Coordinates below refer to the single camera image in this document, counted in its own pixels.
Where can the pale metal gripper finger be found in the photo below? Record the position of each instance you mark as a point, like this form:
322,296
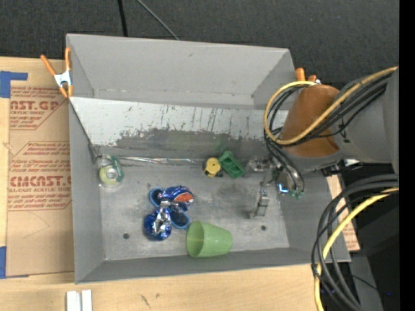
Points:
262,202
257,166

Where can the green plastic block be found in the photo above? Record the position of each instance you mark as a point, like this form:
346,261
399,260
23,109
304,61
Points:
231,164

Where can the grey metal bin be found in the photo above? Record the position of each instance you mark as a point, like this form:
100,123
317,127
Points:
227,202

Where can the yellow and black round toy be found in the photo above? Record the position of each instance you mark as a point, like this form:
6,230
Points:
211,167

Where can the green plastic cup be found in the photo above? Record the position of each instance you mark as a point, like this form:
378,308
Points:
212,240

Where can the blue foil packet orange patch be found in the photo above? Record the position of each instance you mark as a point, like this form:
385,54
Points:
181,197

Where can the blue and silver foil packet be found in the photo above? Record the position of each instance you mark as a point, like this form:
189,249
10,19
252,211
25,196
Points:
157,227

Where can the green and white tape roll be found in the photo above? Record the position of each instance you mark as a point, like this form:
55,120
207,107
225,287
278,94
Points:
111,173

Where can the brown cardboard board red print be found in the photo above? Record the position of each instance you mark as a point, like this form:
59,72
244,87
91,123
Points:
39,238

